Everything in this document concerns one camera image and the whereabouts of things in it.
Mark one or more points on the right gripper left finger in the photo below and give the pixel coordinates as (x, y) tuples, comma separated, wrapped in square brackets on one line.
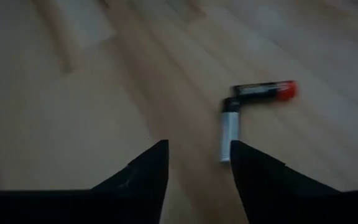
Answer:
[(104, 208)]

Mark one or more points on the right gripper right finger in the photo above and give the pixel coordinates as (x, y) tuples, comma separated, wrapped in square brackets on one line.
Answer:
[(291, 205)]

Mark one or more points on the red black battery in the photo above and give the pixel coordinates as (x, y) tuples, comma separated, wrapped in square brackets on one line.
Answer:
[(266, 91)]

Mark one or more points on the black silver battery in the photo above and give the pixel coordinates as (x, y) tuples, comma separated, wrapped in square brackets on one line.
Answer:
[(229, 130)]

